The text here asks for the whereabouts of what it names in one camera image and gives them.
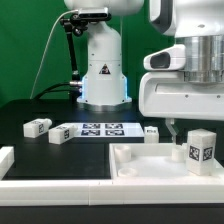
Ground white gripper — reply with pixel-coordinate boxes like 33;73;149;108
139;44;224;143

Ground white square tabletop part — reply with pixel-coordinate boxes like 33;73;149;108
109;143;224;185

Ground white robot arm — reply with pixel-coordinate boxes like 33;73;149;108
64;0;224;121

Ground white sheet with tags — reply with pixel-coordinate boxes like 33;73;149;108
75;123;144;138

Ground white U-shaped fence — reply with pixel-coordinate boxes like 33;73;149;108
0;146;224;206

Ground black cables at base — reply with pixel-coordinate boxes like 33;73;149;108
32;79;83;100

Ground grey camera on mount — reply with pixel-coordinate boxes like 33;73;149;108
78;7;111;22

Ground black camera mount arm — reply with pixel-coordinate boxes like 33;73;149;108
60;17;87;81

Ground white cable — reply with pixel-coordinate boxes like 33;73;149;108
29;9;80;100

